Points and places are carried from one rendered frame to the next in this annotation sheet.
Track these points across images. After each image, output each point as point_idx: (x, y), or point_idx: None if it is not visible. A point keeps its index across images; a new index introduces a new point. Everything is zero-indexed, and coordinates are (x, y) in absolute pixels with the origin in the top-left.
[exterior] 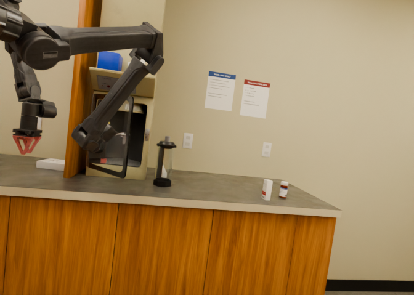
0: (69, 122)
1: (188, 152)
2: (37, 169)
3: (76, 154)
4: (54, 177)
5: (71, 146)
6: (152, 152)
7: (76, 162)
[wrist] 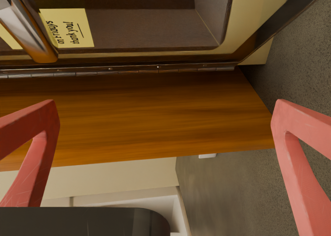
0: (61, 164)
1: None
2: (221, 160)
3: (187, 106)
4: (273, 171)
5: (162, 145)
6: None
7: (216, 95)
